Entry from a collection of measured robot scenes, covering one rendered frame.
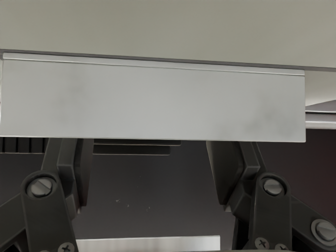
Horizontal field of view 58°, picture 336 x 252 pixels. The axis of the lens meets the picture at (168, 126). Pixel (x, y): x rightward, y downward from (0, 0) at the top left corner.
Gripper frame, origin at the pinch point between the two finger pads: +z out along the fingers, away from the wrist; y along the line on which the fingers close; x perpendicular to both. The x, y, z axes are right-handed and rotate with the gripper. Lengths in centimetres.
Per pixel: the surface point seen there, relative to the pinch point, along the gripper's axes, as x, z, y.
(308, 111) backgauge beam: -18.0, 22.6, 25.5
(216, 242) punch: -8.5, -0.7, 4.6
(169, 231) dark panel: -55, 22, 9
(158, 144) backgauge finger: -17.6, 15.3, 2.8
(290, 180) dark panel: -48, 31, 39
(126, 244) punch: -8.4, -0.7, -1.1
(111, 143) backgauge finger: -17.7, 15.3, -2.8
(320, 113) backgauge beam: -18.8, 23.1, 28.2
